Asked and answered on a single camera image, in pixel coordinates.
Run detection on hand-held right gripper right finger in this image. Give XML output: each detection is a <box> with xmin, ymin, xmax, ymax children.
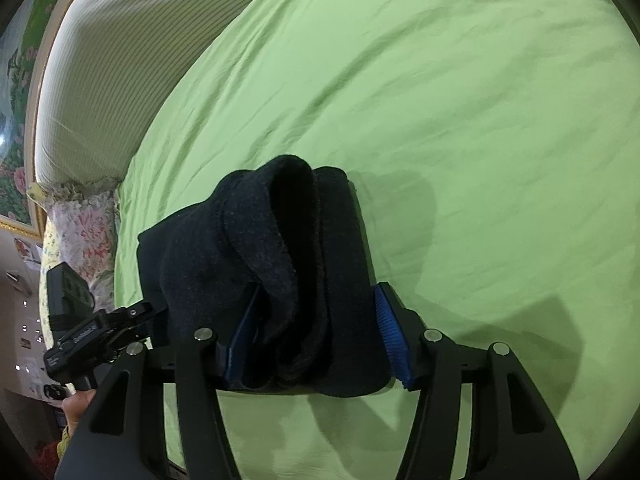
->
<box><xmin>372</xmin><ymin>281</ymin><xmax>581</xmax><ymax>480</ymax></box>

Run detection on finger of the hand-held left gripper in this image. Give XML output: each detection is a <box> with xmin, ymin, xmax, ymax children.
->
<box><xmin>112</xmin><ymin>301</ymin><xmax>168</xmax><ymax>332</ymax></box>
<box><xmin>102</xmin><ymin>329</ymin><xmax>151</xmax><ymax>358</ymax></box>

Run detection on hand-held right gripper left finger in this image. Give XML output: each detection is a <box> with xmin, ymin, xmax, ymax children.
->
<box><xmin>55</xmin><ymin>285</ymin><xmax>263</xmax><ymax>480</ymax></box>

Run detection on dark navy pants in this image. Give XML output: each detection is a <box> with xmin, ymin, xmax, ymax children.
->
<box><xmin>136</xmin><ymin>154</ymin><xmax>393</xmax><ymax>398</ymax></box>

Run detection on person's left forearm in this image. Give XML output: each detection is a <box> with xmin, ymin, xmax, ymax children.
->
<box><xmin>36</xmin><ymin>426</ymin><xmax>76</xmax><ymax>468</ymax></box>

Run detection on person's left hand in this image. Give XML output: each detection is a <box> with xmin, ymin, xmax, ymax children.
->
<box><xmin>60</xmin><ymin>389</ymin><xmax>98</xmax><ymax>436</ymax></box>

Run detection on yellow floral pillow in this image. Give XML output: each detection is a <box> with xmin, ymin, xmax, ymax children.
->
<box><xmin>39</xmin><ymin>222</ymin><xmax>58</xmax><ymax>348</ymax></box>

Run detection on pink floral pillow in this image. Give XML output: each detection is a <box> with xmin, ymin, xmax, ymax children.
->
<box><xmin>47</xmin><ymin>179</ymin><xmax>122</xmax><ymax>306</ymax></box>

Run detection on gold framed floral painting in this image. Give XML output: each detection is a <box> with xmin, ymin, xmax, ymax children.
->
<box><xmin>0</xmin><ymin>0</ymin><xmax>96</xmax><ymax>235</ymax></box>

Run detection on green bed sheet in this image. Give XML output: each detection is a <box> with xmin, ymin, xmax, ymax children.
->
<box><xmin>112</xmin><ymin>0</ymin><xmax>638</xmax><ymax>480</ymax></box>

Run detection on white striped headboard cushion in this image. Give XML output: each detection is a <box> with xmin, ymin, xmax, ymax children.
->
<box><xmin>32</xmin><ymin>0</ymin><xmax>296</xmax><ymax>187</ymax></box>

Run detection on small wall photos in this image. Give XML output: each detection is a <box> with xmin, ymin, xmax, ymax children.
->
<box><xmin>12</xmin><ymin>237</ymin><xmax>45</xmax><ymax>267</ymax></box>

